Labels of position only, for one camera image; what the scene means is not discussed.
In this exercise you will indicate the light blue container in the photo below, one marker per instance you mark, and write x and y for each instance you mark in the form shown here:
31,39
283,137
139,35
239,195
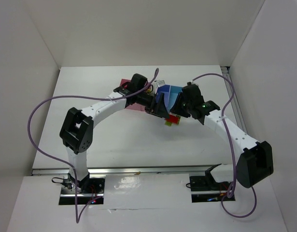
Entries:
173,94

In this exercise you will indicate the large red lego brick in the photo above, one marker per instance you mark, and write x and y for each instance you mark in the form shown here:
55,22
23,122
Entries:
174,119

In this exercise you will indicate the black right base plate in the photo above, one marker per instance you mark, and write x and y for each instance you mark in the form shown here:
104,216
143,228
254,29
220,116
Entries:
203,191

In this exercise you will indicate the aluminium front rail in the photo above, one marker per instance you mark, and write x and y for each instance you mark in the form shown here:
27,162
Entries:
128,170

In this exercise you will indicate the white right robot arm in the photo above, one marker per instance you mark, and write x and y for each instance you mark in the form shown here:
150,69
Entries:
252,161

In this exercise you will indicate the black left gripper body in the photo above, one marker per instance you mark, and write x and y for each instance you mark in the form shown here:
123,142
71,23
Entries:
154,108

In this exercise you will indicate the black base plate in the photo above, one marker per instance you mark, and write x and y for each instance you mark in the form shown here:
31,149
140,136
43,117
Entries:
92,191
203,191

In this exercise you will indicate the aluminium side rail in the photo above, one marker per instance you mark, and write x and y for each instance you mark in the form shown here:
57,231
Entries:
237,108

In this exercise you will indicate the dark blue container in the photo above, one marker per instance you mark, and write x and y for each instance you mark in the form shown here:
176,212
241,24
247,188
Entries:
165,89

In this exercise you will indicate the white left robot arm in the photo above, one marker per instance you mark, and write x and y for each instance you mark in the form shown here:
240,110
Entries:
77,129

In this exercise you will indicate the green lego plate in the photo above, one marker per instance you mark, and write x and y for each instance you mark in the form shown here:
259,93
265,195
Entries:
169,124

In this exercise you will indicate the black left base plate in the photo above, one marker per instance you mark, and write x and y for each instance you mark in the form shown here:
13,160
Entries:
92,191

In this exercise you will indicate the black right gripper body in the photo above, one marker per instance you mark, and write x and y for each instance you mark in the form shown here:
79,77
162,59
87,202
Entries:
181,106

